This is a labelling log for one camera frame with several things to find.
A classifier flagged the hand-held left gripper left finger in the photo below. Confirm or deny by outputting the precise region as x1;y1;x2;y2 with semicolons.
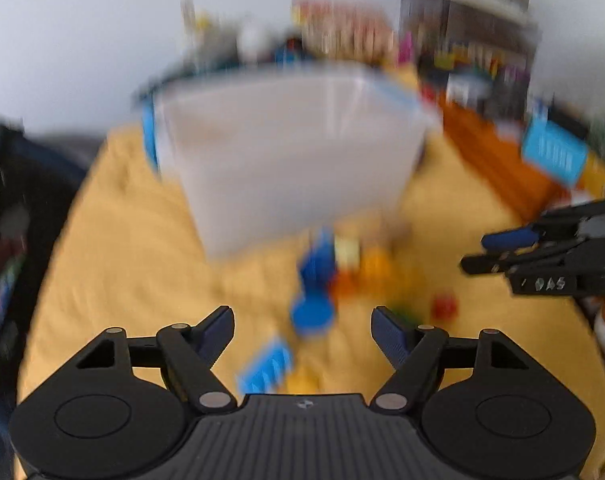
77;305;236;415

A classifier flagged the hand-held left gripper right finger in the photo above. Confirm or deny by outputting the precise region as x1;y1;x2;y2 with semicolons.
371;305;531;415

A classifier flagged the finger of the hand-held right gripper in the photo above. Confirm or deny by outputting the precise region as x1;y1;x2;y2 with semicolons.
481;198;605;252
460;239;584;277

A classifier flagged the blue round disc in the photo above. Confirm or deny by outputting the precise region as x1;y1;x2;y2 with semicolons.
290;294;338;337

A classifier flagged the small yellow building brick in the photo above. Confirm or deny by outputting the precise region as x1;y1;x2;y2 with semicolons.
286;369;322;395

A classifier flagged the white plastic storage bin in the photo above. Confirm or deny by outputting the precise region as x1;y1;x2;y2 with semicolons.
141;61;442;262

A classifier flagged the small red building brick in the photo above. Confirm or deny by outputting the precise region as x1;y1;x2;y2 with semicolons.
431;296;459;322

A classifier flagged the light blue building brick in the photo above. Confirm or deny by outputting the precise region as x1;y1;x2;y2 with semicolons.
236;336;294;394

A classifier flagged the orange-yellow building brick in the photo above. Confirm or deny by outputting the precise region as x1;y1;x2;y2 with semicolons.
359;249;392;282

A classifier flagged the orange cardboard box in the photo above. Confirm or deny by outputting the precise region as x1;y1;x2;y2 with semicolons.
439;101;574;222

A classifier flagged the pale yellow cylinder block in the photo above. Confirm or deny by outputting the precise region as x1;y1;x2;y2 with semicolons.
334;236;362;267

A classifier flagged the dark blue building brick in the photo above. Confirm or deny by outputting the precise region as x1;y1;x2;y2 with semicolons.
298;230;337;295

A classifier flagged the blue card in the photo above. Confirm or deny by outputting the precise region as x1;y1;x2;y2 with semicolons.
521;119;589;187

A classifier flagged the yellow blanket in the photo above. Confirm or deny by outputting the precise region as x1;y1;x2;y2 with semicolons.
15;124;605;480

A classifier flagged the dark bag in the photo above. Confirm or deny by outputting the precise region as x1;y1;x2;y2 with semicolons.
0;121;89;480

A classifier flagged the pink toy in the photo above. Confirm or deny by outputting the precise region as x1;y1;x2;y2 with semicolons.
397;31;417;64

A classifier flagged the clear snack bag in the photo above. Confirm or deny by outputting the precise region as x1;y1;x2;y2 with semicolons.
291;0;399;62

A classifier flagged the black red blue toy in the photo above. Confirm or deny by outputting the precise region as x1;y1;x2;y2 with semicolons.
274;36;309;64

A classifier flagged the white ball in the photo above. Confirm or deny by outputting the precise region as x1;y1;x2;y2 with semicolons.
236;24;269;59

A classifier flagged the crinkled clear plastic bag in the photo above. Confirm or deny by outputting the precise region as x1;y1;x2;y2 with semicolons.
179;0;239;69

